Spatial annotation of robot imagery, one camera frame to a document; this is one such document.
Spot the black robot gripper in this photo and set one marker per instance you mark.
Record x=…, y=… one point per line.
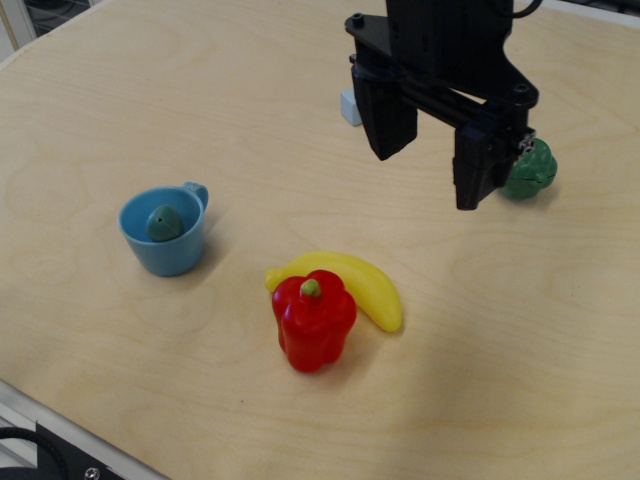
x=447, y=59

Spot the light blue ceramic cup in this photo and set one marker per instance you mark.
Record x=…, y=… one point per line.
x=173, y=257

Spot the small white block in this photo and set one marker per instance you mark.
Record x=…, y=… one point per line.
x=349, y=108

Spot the green toy bell pepper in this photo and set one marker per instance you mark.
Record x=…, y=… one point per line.
x=535, y=171

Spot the yellow toy banana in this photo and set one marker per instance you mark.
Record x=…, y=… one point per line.
x=373, y=291

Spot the red toy bell pepper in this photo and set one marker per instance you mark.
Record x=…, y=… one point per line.
x=315, y=314

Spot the black corner bracket with screw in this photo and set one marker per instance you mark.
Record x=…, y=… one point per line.
x=78, y=463

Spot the aluminium table edge rail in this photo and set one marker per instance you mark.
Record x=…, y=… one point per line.
x=19, y=415

